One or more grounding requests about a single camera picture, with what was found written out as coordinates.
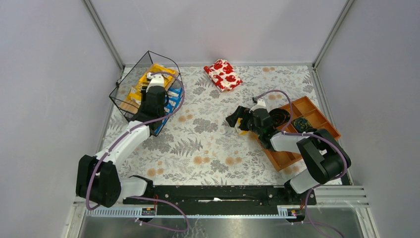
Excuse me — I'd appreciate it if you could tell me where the blue m&m bag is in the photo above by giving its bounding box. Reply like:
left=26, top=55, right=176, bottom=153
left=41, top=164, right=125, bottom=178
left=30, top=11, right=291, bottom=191
left=153, top=118, right=168, bottom=136
left=165, top=96, right=181, bottom=112
left=168, top=88, right=183, bottom=97

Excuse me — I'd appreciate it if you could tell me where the yellow m&m bag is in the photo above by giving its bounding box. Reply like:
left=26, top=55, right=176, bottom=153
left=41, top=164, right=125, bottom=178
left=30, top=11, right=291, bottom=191
left=136, top=73, right=150, bottom=91
left=234, top=118, right=249, bottom=135
left=126, top=86, right=142, bottom=105
left=147, top=63, right=179, bottom=81

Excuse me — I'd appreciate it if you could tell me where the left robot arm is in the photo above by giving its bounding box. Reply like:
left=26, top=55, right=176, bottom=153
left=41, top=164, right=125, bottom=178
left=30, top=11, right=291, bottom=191
left=76, top=73, right=168, bottom=210

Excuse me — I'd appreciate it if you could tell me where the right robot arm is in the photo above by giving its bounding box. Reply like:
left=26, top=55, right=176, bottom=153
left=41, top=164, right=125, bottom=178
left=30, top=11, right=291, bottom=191
left=226, top=106, right=351, bottom=194

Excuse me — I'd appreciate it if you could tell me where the green black coiled roll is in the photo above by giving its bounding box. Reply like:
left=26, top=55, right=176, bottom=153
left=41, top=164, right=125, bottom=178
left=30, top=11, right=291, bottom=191
left=292, top=117, right=315, bottom=133

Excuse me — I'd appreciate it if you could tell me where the orange compartment tray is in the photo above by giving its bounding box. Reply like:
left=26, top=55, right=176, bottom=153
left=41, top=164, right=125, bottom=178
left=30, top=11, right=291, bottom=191
left=264, top=96, right=341, bottom=171

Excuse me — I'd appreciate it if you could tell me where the red white floral pouch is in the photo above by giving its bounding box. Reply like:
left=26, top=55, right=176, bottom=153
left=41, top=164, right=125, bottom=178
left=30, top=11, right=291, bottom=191
left=204, top=59, right=243, bottom=92

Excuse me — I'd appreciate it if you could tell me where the floral table mat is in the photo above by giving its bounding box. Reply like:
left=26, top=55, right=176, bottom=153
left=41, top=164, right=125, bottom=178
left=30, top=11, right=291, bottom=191
left=118, top=65, right=318, bottom=185

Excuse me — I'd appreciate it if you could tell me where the black wire wooden shelf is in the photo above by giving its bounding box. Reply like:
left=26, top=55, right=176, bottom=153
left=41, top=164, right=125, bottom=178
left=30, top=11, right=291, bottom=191
left=109, top=51, right=185, bottom=136

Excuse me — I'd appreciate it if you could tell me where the black coiled cable roll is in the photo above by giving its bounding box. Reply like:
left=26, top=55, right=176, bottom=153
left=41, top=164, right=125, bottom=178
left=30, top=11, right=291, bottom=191
left=269, top=108, right=292, bottom=128

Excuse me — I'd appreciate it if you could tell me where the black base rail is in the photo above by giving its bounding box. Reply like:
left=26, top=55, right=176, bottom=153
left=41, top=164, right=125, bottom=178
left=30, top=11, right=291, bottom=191
left=123, top=185, right=316, bottom=216

